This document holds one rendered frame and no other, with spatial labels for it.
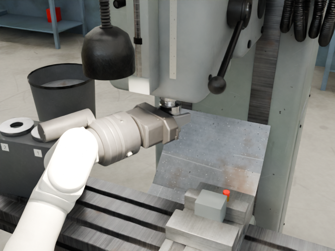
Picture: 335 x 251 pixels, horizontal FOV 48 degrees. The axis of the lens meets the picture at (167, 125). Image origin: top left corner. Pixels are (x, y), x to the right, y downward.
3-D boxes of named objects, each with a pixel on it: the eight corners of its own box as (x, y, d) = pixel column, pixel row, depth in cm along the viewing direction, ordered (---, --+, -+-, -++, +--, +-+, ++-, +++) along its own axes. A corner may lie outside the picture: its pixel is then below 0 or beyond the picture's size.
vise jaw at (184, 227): (231, 260, 78) (232, 246, 76) (165, 238, 83) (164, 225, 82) (238, 240, 83) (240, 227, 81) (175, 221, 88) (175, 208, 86)
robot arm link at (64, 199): (104, 137, 64) (75, 212, 57) (87, 150, 71) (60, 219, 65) (69, 119, 62) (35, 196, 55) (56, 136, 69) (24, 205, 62)
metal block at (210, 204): (219, 230, 84) (220, 209, 81) (193, 222, 86) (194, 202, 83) (225, 215, 88) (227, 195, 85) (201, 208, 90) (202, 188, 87)
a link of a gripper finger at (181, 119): (188, 123, 80) (165, 132, 76) (188, 109, 78) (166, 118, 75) (193, 125, 79) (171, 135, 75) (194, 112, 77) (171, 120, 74)
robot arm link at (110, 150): (129, 154, 66) (71, 179, 60) (107, 168, 75) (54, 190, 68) (102, 97, 67) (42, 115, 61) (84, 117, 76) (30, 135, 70)
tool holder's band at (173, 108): (164, 113, 75) (164, 108, 75) (155, 103, 79) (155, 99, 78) (185, 108, 77) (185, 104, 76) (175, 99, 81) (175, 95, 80)
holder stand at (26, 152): (67, 206, 103) (56, 145, 93) (-1, 192, 109) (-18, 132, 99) (87, 181, 113) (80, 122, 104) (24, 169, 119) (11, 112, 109)
